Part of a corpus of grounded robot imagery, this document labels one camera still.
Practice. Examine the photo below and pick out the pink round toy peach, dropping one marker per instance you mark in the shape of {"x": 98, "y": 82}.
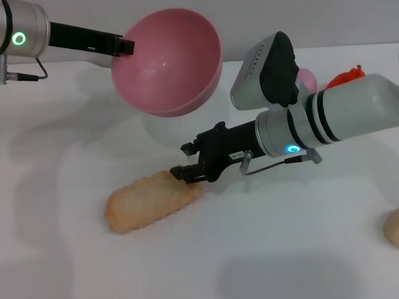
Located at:
{"x": 308, "y": 80}

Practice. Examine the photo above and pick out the orange striped long bread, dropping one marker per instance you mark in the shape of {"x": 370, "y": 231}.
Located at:
{"x": 148, "y": 201}

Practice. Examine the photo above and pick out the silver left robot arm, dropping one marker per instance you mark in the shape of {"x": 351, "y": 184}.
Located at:
{"x": 15, "y": 28}

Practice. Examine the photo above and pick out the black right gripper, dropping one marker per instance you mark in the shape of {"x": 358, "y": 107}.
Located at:
{"x": 232, "y": 148}

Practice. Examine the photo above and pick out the pink plastic bowl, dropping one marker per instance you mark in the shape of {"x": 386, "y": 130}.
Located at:
{"x": 169, "y": 64}

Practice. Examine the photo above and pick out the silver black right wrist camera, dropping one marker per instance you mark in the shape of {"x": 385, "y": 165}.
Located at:
{"x": 269, "y": 77}

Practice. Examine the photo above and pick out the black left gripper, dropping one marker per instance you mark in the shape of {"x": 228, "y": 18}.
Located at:
{"x": 82, "y": 38}

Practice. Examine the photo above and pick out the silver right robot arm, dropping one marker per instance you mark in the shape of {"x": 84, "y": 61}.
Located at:
{"x": 343, "y": 113}

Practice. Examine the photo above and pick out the red-orange toy fruit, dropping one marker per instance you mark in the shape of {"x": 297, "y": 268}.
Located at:
{"x": 347, "y": 76}

